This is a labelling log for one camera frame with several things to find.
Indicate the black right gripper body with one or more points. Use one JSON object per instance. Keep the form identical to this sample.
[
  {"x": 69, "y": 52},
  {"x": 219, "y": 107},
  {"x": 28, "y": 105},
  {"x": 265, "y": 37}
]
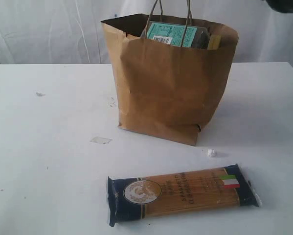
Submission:
[{"x": 282, "y": 6}]

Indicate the brown paper shopping bag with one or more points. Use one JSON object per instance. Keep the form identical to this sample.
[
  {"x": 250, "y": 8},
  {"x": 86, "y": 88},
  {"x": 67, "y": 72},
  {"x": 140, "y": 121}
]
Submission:
[{"x": 166, "y": 91}]

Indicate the clear tape scrap on table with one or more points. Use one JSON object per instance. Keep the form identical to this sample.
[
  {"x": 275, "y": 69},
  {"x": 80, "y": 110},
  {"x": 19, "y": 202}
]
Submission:
[{"x": 100, "y": 140}]

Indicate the spaghetti packet with Italian flag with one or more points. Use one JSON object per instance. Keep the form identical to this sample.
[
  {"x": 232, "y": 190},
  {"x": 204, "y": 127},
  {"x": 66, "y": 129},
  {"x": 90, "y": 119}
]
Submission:
[{"x": 138, "y": 198}]

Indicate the clear jar with gold lid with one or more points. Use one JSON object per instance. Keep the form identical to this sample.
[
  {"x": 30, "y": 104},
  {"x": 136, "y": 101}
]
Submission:
[{"x": 181, "y": 36}]

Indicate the white backdrop curtain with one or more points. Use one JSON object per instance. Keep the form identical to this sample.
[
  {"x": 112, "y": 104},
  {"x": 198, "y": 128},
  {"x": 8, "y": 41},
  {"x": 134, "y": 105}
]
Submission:
[{"x": 70, "y": 31}]

